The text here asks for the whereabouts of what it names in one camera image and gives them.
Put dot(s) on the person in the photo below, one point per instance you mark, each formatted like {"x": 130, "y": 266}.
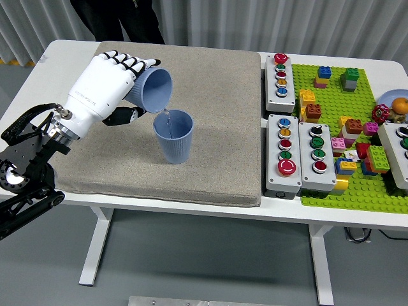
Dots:
{"x": 95, "y": 19}

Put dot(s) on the white table leg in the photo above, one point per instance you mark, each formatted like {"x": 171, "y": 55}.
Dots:
{"x": 95, "y": 242}
{"x": 320, "y": 261}

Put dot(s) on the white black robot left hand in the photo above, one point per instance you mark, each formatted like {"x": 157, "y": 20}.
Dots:
{"x": 99, "y": 86}

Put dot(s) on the light blue plate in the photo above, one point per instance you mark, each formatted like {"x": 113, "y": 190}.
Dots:
{"x": 390, "y": 95}

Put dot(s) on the blue ribbed plastic cup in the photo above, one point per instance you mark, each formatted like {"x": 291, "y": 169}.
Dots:
{"x": 175, "y": 146}
{"x": 157, "y": 89}

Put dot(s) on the green studded building baseplate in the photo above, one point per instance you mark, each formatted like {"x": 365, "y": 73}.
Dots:
{"x": 331, "y": 95}

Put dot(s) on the yellow building block stack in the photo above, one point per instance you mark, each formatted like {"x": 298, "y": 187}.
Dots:
{"x": 306, "y": 95}

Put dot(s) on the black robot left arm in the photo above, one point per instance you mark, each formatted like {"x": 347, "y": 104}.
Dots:
{"x": 32, "y": 165}

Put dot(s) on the pink building block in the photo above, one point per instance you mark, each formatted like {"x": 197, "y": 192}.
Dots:
{"x": 338, "y": 143}

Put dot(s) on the red valve handwheel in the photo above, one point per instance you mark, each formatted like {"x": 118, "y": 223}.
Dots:
{"x": 380, "y": 113}

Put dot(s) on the orange fruit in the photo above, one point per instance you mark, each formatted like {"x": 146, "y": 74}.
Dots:
{"x": 400, "y": 105}

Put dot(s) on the yellow cylinder block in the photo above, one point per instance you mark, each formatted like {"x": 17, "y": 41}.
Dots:
{"x": 341, "y": 184}

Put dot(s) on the green orange red block stack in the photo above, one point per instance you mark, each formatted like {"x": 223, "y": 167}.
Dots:
{"x": 377, "y": 157}

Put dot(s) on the grey control box black selector switch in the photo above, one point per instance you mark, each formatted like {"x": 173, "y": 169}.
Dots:
{"x": 318, "y": 180}

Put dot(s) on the grey five-button control box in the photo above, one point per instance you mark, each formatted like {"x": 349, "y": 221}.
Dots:
{"x": 271, "y": 95}

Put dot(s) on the magenta building block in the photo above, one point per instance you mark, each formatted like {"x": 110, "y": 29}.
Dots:
{"x": 370, "y": 128}

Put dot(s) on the green grey block stack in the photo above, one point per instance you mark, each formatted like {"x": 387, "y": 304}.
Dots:
{"x": 350, "y": 75}

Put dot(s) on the red building block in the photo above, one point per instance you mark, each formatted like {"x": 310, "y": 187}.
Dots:
{"x": 361, "y": 150}

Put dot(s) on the grey control box large red button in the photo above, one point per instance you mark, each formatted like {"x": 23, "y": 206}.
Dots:
{"x": 274, "y": 178}

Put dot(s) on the grey control box green buttons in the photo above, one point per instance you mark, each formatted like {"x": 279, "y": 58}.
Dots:
{"x": 395, "y": 159}

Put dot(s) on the blue yellow pink block stack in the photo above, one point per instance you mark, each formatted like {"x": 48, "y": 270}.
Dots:
{"x": 324, "y": 72}

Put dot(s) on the brass valve body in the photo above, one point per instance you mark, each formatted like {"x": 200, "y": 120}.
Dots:
{"x": 399, "y": 118}

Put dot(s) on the grey-brown fabric mat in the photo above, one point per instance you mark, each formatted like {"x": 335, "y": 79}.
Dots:
{"x": 207, "y": 95}

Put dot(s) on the brown block on yellow block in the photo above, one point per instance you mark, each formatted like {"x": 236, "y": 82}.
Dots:
{"x": 314, "y": 111}

